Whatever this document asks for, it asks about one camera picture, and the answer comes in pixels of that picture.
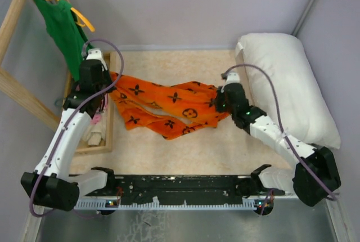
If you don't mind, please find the white pillow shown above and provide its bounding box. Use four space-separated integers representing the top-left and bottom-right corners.
236 33 341 149

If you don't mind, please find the wooden clothes rack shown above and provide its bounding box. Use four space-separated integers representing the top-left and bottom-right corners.
1 0 67 131

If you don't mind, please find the grey clothes hanger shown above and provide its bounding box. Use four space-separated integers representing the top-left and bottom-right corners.
55 98 64 107

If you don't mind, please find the orange patterned pillowcase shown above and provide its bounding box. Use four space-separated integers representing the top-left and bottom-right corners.
110 71 229 140

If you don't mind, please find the yellow clothes hanger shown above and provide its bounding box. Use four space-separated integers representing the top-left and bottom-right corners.
45 0 95 32

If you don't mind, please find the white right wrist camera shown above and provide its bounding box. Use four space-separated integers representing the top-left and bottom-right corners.
220 71 240 93

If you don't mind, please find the pink cloth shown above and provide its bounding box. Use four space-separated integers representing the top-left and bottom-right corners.
91 104 107 125

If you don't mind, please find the green tank top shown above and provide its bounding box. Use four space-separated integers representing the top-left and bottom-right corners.
33 0 88 81

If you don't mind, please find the wooden tray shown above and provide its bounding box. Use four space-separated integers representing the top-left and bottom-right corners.
75 51 118 156

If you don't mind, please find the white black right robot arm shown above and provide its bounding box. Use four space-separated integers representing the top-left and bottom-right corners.
215 83 341 207

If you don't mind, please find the cream cloth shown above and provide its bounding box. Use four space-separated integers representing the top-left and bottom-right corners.
82 118 106 146

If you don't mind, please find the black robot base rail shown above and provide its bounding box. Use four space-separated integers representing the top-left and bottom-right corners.
87 175 270 205

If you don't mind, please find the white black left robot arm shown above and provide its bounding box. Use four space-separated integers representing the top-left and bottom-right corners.
20 58 117 218

